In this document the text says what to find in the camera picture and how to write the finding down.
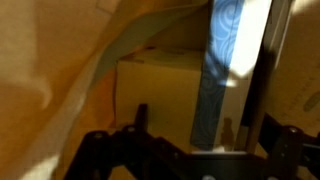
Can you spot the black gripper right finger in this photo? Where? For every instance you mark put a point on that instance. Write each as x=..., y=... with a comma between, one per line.
x=288, y=147

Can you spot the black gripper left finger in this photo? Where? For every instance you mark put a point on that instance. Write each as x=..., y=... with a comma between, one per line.
x=99, y=153

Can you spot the white canvas tote bag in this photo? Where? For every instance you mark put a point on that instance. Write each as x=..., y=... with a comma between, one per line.
x=58, y=61

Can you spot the tan cardboard box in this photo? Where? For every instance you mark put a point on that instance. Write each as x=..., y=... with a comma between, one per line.
x=167, y=81

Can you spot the blue white cocoa box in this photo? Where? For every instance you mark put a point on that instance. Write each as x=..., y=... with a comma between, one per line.
x=244, y=45

